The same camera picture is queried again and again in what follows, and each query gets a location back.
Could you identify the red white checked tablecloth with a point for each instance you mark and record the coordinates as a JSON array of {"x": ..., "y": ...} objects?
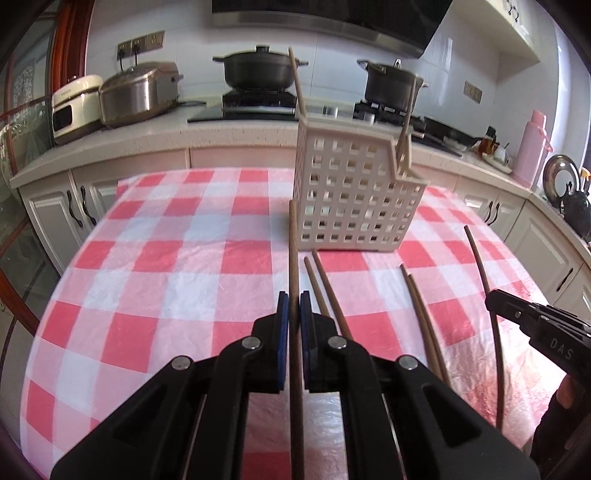
[{"x": 184, "y": 277}]

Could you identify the black kettle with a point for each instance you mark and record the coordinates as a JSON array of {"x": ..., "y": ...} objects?
[{"x": 577, "y": 212}]

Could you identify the pink thermos flask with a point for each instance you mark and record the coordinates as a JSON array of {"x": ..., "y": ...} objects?
[{"x": 531, "y": 147}]

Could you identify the cream wall cabinet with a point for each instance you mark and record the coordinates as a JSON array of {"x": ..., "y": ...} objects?
[{"x": 517, "y": 23}]

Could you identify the tray with small bottles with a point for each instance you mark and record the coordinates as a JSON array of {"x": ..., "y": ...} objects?
[{"x": 494, "y": 152}]

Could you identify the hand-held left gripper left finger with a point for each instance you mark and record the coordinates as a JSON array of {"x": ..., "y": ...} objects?
[{"x": 282, "y": 332}]

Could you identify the gold wall switch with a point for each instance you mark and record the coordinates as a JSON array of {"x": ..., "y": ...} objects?
[{"x": 473, "y": 90}]

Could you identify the wooden framed glass door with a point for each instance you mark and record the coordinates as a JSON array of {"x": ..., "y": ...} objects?
[{"x": 27, "y": 138}]

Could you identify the dark wooden chopstick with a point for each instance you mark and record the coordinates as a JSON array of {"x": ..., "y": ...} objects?
[{"x": 485, "y": 281}]

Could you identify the black stock pot with lid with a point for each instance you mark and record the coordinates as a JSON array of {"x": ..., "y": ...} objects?
[{"x": 388, "y": 85}]

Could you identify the black range hood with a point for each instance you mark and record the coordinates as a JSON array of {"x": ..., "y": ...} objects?
[{"x": 332, "y": 21}]

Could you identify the white perforated plastic basket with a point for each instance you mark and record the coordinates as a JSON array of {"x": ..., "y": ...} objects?
[{"x": 351, "y": 203}]

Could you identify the cream kitchen base cabinets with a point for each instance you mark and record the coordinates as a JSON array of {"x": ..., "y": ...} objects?
[{"x": 51, "y": 207}]

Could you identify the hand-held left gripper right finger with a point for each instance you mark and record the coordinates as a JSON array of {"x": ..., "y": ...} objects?
[{"x": 305, "y": 332}]

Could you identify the silver rice cooker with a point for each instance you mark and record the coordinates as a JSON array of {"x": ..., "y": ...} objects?
[{"x": 138, "y": 94}]

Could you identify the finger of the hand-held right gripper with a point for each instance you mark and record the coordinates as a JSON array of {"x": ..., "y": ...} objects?
[{"x": 505, "y": 307}]

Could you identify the black casserole pot with lid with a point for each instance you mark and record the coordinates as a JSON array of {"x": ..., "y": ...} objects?
[{"x": 256, "y": 69}]

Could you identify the person's right hand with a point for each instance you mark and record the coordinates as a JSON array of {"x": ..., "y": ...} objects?
[{"x": 565, "y": 397}]

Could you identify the gold wall socket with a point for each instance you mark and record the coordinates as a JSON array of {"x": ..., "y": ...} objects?
[{"x": 141, "y": 44}]

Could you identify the white kitchen countertop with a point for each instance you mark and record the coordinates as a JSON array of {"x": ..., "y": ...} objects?
[{"x": 138, "y": 138}]

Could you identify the white electric cooker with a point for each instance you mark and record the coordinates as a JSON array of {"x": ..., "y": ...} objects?
[{"x": 74, "y": 110}]

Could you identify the person's right forearm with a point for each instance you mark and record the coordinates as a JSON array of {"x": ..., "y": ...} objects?
[{"x": 561, "y": 443}]

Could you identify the black gas stove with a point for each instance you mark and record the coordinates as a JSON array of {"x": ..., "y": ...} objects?
[{"x": 249, "y": 108}]

